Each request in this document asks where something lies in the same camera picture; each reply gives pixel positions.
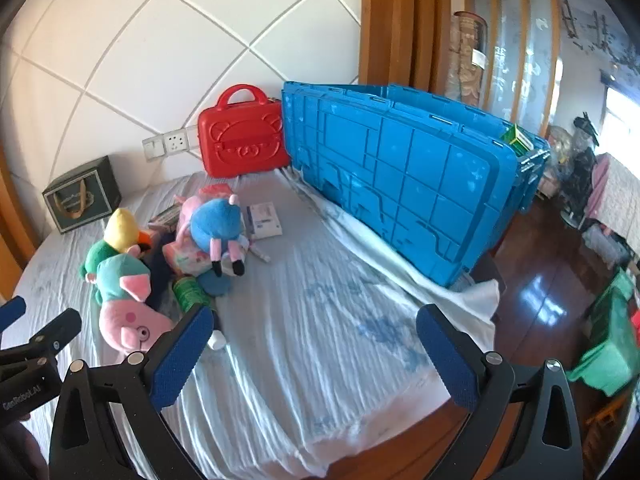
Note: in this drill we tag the pink tissue pack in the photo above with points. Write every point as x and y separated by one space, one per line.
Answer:
187 259

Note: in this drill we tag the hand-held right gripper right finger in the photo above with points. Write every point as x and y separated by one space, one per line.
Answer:
447 360

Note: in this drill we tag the green plastic bin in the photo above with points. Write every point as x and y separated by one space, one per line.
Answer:
607 340

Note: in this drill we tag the curved wooden frame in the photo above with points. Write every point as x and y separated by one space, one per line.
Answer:
12 220

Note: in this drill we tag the glass partition wooden slats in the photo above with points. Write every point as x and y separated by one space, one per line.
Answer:
520 50

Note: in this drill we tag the blue fabric storage bin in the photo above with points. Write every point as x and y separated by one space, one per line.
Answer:
400 175

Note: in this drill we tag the patterned hanging cloth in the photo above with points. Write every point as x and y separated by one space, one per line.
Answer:
617 200

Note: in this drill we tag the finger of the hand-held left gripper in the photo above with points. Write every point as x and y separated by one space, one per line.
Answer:
60 327
12 310

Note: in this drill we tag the white wall socket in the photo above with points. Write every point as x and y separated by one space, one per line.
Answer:
193 137
176 142

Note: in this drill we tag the pink pig plush blue shirt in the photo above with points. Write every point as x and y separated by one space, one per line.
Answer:
217 222

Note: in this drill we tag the white light switch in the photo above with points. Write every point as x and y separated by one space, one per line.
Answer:
153 147

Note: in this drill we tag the rolled patterned carpet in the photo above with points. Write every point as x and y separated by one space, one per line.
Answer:
465 55

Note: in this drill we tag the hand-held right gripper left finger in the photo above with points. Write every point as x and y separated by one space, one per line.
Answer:
180 360

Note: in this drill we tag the white cloth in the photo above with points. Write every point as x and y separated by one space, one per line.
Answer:
400 280

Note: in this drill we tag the dark gift box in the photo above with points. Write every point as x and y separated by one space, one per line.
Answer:
80 195

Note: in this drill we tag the yellow green duck plush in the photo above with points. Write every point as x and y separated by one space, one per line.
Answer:
122 230

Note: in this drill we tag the green bottle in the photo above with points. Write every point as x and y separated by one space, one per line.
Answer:
190 292

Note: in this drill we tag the dark blue cloth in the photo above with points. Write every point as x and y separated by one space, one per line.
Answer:
162 282

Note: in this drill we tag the pink pig plush green dress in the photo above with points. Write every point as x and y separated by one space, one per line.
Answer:
130 325

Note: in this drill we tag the wooden door frame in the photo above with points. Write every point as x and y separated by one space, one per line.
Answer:
400 20

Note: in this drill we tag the red plastic suitcase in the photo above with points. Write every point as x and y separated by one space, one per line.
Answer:
240 140

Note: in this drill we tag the white medicine box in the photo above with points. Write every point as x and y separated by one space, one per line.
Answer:
264 220

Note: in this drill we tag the green orange medicine box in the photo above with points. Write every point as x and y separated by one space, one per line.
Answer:
165 216

